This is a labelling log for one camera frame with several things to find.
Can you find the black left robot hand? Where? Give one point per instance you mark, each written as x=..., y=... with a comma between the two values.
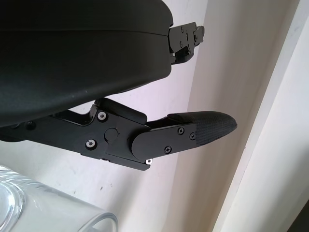
x=84, y=60

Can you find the clear plastic cup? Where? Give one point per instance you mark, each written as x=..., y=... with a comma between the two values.
x=53, y=207

